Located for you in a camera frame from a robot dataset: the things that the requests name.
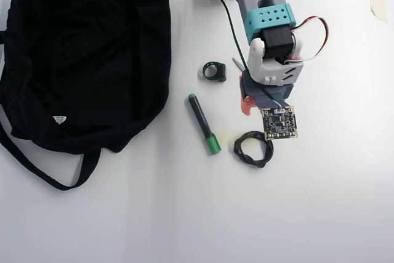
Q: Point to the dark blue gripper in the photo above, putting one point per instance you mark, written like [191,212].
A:
[248,91]

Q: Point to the black fabric bag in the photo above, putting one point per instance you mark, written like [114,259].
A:
[77,59]

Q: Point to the wide beige masking tape strip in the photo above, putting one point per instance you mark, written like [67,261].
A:
[224,138]

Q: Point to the green and black marker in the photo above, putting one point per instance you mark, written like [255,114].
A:
[200,118]

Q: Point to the torn beige masking tape piece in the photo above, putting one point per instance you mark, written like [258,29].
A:
[378,1]

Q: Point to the bare camera circuit board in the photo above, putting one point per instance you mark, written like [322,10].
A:
[280,123]

